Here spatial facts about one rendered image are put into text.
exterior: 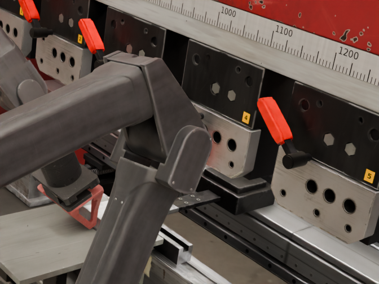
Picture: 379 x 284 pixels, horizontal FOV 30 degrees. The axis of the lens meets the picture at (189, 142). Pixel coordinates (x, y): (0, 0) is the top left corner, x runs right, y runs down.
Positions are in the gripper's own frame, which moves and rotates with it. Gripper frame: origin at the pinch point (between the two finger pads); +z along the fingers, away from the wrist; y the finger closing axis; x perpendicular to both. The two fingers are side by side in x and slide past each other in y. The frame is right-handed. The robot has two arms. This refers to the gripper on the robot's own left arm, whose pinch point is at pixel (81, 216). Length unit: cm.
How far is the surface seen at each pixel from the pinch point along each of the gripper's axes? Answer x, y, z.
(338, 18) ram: -26, -35, -33
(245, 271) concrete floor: -87, 84, 159
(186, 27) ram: -22.0, -10.2, -26.9
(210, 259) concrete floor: -80, 99, 156
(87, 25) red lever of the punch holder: -16.5, 8.9, -24.6
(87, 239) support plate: 2.4, -4.8, 0.3
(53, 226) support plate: 4.7, 0.8, -0.9
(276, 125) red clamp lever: -15.8, -32.9, -22.9
